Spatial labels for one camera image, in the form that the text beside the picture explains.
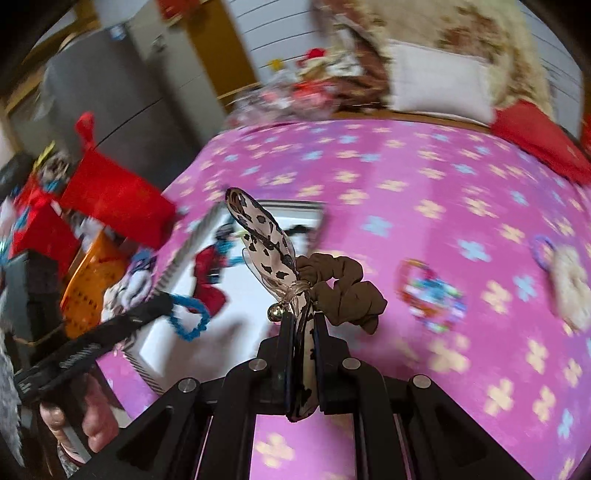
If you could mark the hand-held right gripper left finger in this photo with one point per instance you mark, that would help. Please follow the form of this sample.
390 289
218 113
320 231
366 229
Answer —
288 369

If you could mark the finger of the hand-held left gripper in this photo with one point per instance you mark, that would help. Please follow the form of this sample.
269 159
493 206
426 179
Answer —
138 321

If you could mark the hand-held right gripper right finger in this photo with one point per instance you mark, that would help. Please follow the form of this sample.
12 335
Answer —
325 369

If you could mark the chevron striped gift box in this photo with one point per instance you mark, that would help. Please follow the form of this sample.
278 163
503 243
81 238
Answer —
175 360

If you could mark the red satin bow hair clip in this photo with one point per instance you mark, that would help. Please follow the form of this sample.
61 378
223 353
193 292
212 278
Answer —
210 277

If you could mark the brown scrunchie with leopard bow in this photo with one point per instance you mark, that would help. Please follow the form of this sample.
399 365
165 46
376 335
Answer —
263 240

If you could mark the black scrunchie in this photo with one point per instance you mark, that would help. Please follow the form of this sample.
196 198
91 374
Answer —
295 229

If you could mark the person's left hand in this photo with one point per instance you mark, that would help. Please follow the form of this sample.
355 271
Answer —
99 415

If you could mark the white and blue cloth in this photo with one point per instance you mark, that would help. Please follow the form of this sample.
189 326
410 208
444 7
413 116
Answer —
134 277

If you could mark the orange plastic basket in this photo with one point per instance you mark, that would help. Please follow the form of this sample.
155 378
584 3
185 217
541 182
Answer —
87 286

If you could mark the red fabric bag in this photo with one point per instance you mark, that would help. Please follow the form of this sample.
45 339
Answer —
115 198

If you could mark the red box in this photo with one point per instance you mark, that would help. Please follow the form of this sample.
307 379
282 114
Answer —
41 230

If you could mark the pink floral bedsheet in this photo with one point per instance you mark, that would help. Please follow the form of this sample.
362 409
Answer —
415 184

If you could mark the grey refrigerator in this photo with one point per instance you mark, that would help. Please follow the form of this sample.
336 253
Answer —
115 92

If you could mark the clear plastic bag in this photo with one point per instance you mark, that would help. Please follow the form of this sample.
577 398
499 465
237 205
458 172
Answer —
277 101

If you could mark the cream scrunchie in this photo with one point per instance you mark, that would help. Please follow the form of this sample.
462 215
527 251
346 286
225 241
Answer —
570 281

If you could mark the brown patterned cloth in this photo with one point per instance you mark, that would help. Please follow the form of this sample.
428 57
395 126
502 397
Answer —
360 92

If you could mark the white pillow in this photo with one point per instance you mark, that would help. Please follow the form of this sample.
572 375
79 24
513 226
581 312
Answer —
438 83

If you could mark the red plush toy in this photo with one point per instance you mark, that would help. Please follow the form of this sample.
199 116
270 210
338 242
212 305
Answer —
316 53

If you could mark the red ruffled pillow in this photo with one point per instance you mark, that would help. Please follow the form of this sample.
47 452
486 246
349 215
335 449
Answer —
540 134

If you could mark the cream floral quilt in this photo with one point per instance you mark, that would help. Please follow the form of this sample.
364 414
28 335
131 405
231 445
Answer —
461 23

